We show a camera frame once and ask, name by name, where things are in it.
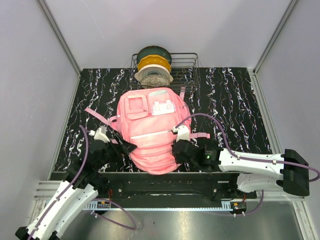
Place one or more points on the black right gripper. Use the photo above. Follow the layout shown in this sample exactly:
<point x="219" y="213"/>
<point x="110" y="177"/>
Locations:
<point x="178" y="160"/>

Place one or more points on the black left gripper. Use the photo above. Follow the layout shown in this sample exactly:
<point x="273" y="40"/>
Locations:
<point x="125" y="149"/>

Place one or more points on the pink student backpack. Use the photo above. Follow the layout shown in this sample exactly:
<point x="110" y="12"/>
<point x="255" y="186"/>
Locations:
<point x="145" y="117"/>

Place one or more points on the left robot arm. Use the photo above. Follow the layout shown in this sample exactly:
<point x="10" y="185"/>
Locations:
<point x="64" y="206"/>

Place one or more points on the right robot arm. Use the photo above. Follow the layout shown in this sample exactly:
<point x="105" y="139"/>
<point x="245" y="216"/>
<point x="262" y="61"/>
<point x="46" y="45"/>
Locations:
<point x="288" y="171"/>

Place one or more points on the grey patterned plate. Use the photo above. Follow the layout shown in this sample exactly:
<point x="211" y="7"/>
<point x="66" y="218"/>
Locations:
<point x="155" y="81"/>

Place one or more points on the yellow plate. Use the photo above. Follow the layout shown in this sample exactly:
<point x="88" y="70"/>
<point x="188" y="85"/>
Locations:
<point x="154" y="59"/>

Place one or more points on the dark green plate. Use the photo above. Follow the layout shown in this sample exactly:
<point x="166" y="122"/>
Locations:
<point x="154" y="50"/>

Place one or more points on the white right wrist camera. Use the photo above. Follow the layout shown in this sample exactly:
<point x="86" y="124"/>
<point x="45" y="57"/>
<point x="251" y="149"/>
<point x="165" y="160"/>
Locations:
<point x="182" y="132"/>

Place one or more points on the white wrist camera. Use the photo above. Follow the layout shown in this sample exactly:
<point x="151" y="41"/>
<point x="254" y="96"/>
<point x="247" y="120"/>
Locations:
<point x="100" y="134"/>
<point x="182" y="132"/>

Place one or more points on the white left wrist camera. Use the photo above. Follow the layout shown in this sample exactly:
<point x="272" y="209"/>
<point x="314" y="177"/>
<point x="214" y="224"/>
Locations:
<point x="100" y="134"/>

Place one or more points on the black wire dish rack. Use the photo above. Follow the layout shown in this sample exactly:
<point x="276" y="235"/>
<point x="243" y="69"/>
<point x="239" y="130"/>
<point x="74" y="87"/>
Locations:
<point x="184" y="70"/>

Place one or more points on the aluminium front rail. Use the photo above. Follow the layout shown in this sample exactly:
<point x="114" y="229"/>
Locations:
<point x="206" y="198"/>

